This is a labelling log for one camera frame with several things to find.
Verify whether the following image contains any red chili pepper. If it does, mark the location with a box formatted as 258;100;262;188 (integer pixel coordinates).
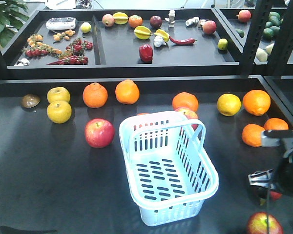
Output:
169;37;196;45

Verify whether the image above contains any large orange right corner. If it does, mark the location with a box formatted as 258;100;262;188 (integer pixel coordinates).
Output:
242;89;271;116

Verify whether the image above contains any knobbed orange tangerine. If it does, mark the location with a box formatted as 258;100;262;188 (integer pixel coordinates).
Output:
83;82;108;108

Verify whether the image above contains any black right produce stand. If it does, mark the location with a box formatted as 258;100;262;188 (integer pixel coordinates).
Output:
264;76;293;126

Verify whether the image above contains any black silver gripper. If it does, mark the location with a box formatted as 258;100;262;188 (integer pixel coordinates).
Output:
248;130;293;197

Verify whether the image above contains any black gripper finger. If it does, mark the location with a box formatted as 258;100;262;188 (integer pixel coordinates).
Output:
0;226;58;234

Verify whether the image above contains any red apple centre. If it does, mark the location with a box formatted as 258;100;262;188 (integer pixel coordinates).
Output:
175;107;198;119

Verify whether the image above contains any yellow apple front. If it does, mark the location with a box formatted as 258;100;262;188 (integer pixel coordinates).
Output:
47;100;72;124

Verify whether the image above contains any orange right front left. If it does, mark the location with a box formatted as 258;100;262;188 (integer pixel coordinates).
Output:
241;124;265;147

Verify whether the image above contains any yellow apple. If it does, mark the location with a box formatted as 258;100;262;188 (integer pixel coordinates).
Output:
47;100;72;124
47;87;70;103

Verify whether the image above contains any red apple front right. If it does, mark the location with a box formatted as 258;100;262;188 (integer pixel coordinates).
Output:
246;212;284;234

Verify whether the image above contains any black wooden left produce stand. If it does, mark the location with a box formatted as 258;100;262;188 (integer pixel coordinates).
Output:
0;75;293;234

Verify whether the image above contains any yellow apple rear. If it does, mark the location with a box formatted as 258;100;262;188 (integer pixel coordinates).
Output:
47;87;70;103

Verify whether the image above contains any black upper right tray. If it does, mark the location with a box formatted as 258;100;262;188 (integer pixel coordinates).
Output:
216;7;293;76

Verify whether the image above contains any white garlic bulb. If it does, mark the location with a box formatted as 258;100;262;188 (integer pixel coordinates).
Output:
154;35;167;48

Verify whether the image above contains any red apple front middle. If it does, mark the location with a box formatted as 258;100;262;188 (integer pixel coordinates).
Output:
257;187;282;206

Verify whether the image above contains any black perforated post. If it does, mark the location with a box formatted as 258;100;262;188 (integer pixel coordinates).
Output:
239;0;273;77
266;0;293;76

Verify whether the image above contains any light blue plastic basket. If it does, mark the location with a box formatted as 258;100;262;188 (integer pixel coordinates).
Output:
119;111;219;226

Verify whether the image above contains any brown mushroom cap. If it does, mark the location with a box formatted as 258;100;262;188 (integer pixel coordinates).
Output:
21;94;41;108

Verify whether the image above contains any yellow grapefruit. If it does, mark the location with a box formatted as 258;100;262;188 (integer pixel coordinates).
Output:
217;94;241;117

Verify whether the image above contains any red apple far left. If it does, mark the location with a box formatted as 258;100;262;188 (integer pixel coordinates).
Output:
84;118;115;148

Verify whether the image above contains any black perforated post left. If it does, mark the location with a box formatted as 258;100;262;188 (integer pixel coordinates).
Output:
239;0;273;77

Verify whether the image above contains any red bell pepper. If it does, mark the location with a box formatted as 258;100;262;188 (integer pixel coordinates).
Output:
139;44;153;62

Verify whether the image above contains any black perforated post right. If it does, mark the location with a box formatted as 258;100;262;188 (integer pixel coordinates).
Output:
266;0;293;76

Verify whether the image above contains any green potted plant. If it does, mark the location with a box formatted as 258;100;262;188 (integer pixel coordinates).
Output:
0;0;29;48

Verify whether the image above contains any red apple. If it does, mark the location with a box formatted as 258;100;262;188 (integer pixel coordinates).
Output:
257;187;282;206
84;118;115;148
246;212;284;234
175;107;198;119

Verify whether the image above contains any orange behind centre apple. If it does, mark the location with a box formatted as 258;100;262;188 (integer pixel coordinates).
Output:
172;92;199;112

